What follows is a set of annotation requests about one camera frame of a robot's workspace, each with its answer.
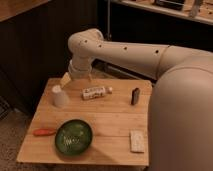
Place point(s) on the metal vertical pole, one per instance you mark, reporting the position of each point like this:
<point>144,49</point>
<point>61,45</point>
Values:
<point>108,19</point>

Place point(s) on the white sponge block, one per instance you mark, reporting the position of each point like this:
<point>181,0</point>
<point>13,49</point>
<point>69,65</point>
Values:
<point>137,142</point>

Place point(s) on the orange carrot toy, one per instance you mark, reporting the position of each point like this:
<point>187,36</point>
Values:
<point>44,132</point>

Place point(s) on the wooden table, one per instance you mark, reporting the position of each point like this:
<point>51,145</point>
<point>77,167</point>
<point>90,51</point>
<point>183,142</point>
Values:
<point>112,118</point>

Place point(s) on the green plate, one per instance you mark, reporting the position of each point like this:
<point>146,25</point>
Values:
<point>73,137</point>

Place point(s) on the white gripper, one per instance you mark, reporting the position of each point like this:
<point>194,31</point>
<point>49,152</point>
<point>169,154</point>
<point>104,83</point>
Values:
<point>74,73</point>

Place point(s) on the wooden shelf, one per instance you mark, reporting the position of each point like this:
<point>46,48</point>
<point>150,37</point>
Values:
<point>200,11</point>

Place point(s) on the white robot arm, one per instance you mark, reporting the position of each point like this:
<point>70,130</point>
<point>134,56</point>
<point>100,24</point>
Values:
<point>180,105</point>

